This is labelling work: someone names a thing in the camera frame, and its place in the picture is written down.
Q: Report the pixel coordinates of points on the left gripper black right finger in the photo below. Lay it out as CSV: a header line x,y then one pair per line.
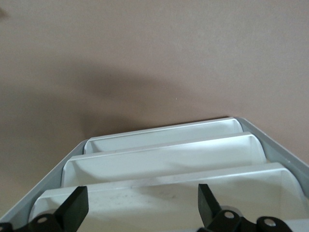
x,y
210,212

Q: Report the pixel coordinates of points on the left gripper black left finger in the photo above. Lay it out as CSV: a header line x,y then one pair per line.
x,y
72,207

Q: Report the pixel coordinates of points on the white uppermost cabinet drawer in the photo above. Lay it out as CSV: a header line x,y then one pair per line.
x,y
157,205

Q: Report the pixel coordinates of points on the white middle cabinet drawer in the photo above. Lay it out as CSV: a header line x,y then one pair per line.
x,y
169,162

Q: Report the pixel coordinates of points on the white lowest cabinet drawer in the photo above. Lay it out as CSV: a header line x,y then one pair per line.
x,y
169,137

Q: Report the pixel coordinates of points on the white drawer cabinet shell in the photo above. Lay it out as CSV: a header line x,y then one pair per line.
x,y
277,157

